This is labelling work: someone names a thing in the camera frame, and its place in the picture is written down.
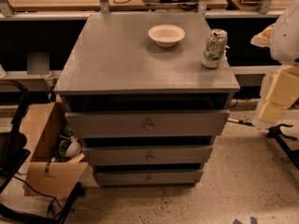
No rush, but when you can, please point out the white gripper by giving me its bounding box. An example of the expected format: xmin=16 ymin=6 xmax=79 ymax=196
xmin=250 ymin=24 xmax=299 ymax=123

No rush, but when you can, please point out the black metal stand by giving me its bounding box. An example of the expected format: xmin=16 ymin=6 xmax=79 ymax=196
xmin=227 ymin=118 xmax=299 ymax=170

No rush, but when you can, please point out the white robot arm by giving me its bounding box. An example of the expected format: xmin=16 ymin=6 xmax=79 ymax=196
xmin=250 ymin=0 xmax=299 ymax=128

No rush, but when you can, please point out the black floor cable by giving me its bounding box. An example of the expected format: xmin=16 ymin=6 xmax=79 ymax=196
xmin=12 ymin=175 xmax=78 ymax=219

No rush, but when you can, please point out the grey drawer cabinet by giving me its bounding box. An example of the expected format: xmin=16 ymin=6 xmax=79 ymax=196
xmin=54 ymin=12 xmax=239 ymax=174

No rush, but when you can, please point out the grey drawer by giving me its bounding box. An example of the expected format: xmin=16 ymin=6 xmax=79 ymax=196
xmin=83 ymin=146 xmax=212 ymax=166
xmin=65 ymin=110 xmax=229 ymax=138
xmin=94 ymin=170 xmax=203 ymax=187

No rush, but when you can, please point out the grey bottom drawer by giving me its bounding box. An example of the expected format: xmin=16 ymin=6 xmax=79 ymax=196
xmin=94 ymin=170 xmax=203 ymax=187

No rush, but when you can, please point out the green white soda can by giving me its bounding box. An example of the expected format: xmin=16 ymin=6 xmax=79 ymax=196
xmin=202 ymin=29 xmax=228 ymax=69

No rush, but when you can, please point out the black cart frame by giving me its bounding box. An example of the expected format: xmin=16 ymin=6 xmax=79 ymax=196
xmin=0 ymin=80 xmax=30 ymax=193

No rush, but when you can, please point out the white cup in box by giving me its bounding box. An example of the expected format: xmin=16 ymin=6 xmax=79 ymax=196
xmin=64 ymin=137 xmax=81 ymax=159

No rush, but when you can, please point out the grey middle drawer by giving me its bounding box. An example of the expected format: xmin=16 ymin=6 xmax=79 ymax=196
xmin=83 ymin=146 xmax=212 ymax=166

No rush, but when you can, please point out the brown cardboard box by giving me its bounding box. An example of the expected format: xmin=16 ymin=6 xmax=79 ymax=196
xmin=21 ymin=103 xmax=88 ymax=196

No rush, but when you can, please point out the grey top drawer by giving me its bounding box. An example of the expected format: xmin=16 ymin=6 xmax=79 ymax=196
xmin=65 ymin=110 xmax=229 ymax=138

